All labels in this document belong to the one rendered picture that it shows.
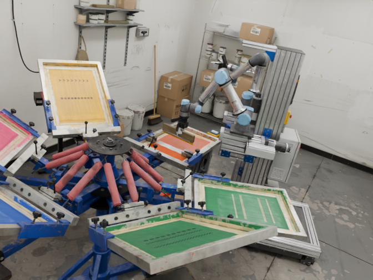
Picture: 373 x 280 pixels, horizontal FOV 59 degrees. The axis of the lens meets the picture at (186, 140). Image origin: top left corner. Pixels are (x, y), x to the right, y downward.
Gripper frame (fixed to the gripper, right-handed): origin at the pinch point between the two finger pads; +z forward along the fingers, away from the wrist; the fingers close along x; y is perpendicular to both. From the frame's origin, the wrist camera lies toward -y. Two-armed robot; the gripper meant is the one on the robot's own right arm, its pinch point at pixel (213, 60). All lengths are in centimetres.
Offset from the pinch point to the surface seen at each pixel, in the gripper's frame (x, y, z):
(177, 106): 149, 165, 156
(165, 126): -99, 43, -14
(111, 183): -210, 21, -61
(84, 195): -218, 37, -42
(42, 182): -224, 46, -1
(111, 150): -195, 10, -45
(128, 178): -199, 22, -64
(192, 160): -115, 53, -60
